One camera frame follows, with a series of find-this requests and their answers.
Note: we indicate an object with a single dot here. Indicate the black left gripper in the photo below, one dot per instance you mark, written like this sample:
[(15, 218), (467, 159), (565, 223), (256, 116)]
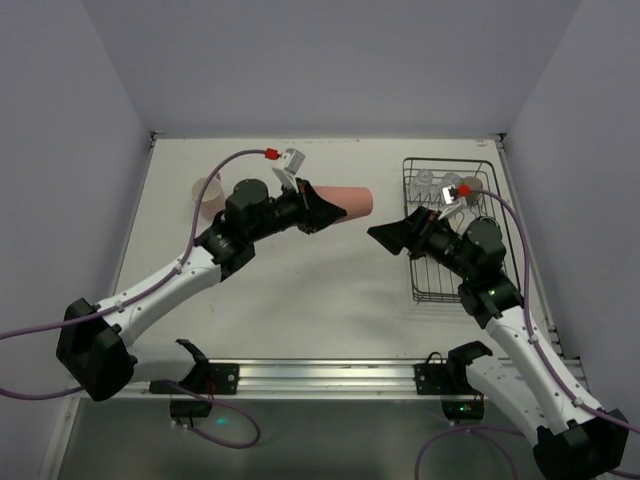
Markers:
[(304, 205)]

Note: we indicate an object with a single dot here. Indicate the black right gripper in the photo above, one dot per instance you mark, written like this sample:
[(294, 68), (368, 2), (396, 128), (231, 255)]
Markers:
[(421, 232)]

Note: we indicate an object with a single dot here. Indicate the matte pink tumbler cup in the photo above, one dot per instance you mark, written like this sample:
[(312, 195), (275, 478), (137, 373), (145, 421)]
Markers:
[(356, 201)]

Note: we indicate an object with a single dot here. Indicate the glossy pink handled mug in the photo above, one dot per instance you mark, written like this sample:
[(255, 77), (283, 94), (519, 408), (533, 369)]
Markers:
[(211, 197)]

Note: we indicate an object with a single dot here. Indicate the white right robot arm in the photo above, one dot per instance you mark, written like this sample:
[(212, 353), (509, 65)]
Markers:
[(571, 435)]

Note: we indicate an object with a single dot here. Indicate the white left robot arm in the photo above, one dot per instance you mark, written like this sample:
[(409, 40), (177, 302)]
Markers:
[(96, 341)]

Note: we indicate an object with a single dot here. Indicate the clear glass cup left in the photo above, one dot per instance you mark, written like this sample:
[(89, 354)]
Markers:
[(421, 185)]

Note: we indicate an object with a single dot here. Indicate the clear glass cup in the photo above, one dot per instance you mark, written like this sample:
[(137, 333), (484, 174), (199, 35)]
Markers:
[(449, 180), (421, 185)]

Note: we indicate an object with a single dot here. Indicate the clear glass cup right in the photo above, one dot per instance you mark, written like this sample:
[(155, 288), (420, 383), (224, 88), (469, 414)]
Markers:
[(449, 180)]

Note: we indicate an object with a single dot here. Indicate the grey-beige speckled cup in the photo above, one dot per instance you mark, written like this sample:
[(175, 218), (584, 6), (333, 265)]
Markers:
[(470, 189)]

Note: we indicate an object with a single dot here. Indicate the black wire dish rack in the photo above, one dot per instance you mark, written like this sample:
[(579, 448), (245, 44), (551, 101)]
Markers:
[(431, 282)]

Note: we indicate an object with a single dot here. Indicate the aluminium mounting rail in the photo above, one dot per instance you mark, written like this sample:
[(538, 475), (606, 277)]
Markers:
[(274, 379)]

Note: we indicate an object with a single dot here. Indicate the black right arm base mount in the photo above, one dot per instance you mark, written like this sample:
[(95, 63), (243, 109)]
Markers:
[(445, 377)]

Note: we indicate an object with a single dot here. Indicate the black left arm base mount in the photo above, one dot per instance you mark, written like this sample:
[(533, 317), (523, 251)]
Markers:
[(204, 378)]

